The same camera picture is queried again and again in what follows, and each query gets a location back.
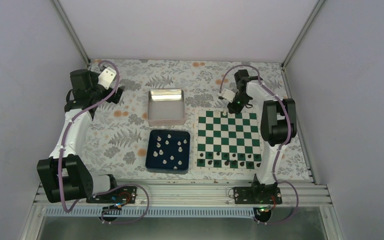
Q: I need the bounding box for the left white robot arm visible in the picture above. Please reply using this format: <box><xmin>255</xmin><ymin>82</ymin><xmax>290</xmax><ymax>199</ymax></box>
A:
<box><xmin>36</xmin><ymin>67</ymin><xmax>124</xmax><ymax>203</ymax></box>

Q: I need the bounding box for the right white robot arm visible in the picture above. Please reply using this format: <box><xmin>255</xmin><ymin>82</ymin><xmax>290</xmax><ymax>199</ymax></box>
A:
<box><xmin>219</xmin><ymin>64</ymin><xmax>298</xmax><ymax>204</ymax></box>

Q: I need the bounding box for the green white chess board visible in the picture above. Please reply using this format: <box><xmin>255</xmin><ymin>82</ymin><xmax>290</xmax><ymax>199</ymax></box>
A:
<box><xmin>193</xmin><ymin>108</ymin><xmax>264</xmax><ymax>173</ymax></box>

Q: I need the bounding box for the black chess pieces row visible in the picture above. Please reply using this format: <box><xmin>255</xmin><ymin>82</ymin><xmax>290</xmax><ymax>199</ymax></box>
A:
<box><xmin>194</xmin><ymin>151</ymin><xmax>262</xmax><ymax>170</ymax></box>

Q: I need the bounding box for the floral patterned table mat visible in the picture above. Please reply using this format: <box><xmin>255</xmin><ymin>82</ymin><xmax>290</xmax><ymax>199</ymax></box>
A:
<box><xmin>79</xmin><ymin>58</ymin><xmax>314</xmax><ymax>182</ymax></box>

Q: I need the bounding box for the silver metal tin tray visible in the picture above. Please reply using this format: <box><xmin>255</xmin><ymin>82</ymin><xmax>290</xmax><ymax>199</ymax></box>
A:
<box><xmin>147</xmin><ymin>88</ymin><xmax>186</xmax><ymax>127</ymax></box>

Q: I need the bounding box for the blue square tray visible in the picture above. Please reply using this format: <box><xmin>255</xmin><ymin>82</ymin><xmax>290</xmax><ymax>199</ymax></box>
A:
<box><xmin>145</xmin><ymin>129</ymin><xmax>191</xmax><ymax>175</ymax></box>

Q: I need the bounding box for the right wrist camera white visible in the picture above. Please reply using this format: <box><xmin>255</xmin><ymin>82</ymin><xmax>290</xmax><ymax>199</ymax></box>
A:
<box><xmin>218</xmin><ymin>89</ymin><xmax>236</xmax><ymax>103</ymax></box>

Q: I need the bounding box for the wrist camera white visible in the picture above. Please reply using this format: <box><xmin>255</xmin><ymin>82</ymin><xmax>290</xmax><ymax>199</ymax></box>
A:
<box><xmin>98</xmin><ymin>67</ymin><xmax>117</xmax><ymax>90</ymax></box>
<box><xmin>218</xmin><ymin>89</ymin><xmax>236</xmax><ymax>103</ymax></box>

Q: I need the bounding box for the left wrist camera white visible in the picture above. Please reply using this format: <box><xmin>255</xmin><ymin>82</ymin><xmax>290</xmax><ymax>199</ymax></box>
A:
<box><xmin>98</xmin><ymin>67</ymin><xmax>117</xmax><ymax>90</ymax></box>

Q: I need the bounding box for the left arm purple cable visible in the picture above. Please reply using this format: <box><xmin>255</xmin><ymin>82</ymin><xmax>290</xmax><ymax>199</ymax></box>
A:
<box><xmin>56</xmin><ymin>60</ymin><xmax>150</xmax><ymax>225</ymax></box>

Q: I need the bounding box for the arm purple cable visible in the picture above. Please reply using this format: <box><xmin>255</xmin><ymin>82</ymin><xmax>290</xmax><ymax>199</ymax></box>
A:
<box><xmin>219</xmin><ymin>64</ymin><xmax>300</xmax><ymax>226</ymax></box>
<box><xmin>56</xmin><ymin>60</ymin><xmax>150</xmax><ymax>225</ymax></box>

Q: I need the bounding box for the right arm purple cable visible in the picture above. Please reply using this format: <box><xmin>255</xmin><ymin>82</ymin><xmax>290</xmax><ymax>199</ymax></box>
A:
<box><xmin>219</xmin><ymin>64</ymin><xmax>300</xmax><ymax>226</ymax></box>

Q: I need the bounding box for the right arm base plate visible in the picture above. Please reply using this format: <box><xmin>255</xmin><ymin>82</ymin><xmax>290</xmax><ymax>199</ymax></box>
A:
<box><xmin>233</xmin><ymin>186</ymin><xmax>283</xmax><ymax>205</ymax></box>

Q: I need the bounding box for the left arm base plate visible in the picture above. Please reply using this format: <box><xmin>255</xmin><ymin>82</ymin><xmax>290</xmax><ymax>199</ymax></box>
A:
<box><xmin>86</xmin><ymin>186</ymin><xmax>137</xmax><ymax>205</ymax></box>

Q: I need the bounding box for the aluminium rail frame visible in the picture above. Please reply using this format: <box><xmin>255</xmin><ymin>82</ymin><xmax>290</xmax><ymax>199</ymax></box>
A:
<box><xmin>32</xmin><ymin>180</ymin><xmax>333</xmax><ymax>218</ymax></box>

